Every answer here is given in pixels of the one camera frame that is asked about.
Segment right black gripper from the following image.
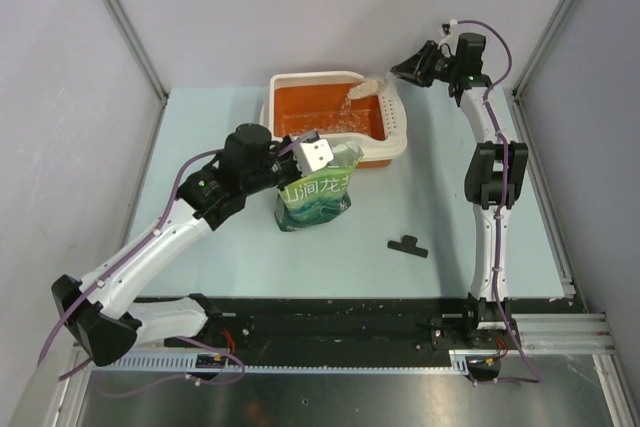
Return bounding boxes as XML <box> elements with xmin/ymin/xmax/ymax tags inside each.
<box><xmin>391</xmin><ymin>41</ymin><xmax>460</xmax><ymax>89</ymax></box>

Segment green litter bag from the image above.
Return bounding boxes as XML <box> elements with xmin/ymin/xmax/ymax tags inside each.
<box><xmin>274</xmin><ymin>141</ymin><xmax>363</xmax><ymax>232</ymax></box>

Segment clear plastic scoop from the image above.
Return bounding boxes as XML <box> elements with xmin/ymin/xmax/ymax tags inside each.
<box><xmin>346</xmin><ymin>72</ymin><xmax>394</xmax><ymax>101</ymax></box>

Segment orange and cream litter box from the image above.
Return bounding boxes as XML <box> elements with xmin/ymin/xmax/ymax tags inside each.
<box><xmin>260</xmin><ymin>71</ymin><xmax>407</xmax><ymax>168</ymax></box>

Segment black bag clip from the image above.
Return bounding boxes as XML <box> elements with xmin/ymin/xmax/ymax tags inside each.
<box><xmin>387</xmin><ymin>235</ymin><xmax>429</xmax><ymax>258</ymax></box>

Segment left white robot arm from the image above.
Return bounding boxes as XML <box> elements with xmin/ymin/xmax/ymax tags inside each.
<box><xmin>51</xmin><ymin>123</ymin><xmax>318</xmax><ymax>367</ymax></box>

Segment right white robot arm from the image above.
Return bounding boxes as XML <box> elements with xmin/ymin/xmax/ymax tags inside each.
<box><xmin>391</xmin><ymin>33</ymin><xmax>529</xmax><ymax>349</ymax></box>

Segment beige cat litter granules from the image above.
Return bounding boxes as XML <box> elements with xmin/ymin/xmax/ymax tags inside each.
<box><xmin>274</xmin><ymin>82</ymin><xmax>386</xmax><ymax>140</ymax></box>

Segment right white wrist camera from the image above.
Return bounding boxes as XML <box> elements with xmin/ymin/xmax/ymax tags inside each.
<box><xmin>439</xmin><ymin>19</ymin><xmax>458</xmax><ymax>42</ymax></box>

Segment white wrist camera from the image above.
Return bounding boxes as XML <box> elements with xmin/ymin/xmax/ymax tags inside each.
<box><xmin>293</xmin><ymin>138</ymin><xmax>334</xmax><ymax>177</ymax></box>
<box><xmin>439</xmin><ymin>19</ymin><xmax>458</xmax><ymax>42</ymax></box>

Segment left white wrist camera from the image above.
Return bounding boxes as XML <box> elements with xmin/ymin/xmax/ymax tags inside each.
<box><xmin>293</xmin><ymin>138</ymin><xmax>334</xmax><ymax>177</ymax></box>

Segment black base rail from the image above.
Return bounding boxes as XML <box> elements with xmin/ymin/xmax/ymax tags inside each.
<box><xmin>193</xmin><ymin>297</ymin><xmax>466</xmax><ymax>366</ymax></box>

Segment right aluminium frame post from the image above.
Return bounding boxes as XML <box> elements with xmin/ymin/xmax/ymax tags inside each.
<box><xmin>511</xmin><ymin>0</ymin><xmax>579</xmax><ymax>98</ymax></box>

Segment aluminium frame post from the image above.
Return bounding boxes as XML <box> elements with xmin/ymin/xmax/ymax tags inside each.
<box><xmin>511</xmin><ymin>0</ymin><xmax>579</xmax><ymax>98</ymax></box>
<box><xmin>101</xmin><ymin>0</ymin><xmax>168</xmax><ymax>103</ymax></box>

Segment white slotted cable duct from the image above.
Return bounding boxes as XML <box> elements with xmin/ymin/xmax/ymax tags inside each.
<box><xmin>101</xmin><ymin>349</ymin><xmax>490</xmax><ymax>375</ymax></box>

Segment left aluminium frame post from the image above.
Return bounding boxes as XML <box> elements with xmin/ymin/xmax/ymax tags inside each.
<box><xmin>101</xmin><ymin>0</ymin><xmax>168</xmax><ymax>103</ymax></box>

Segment aluminium side rail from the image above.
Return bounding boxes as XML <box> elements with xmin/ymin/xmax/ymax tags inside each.
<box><xmin>504</xmin><ymin>90</ymin><xmax>639</xmax><ymax>426</ymax></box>

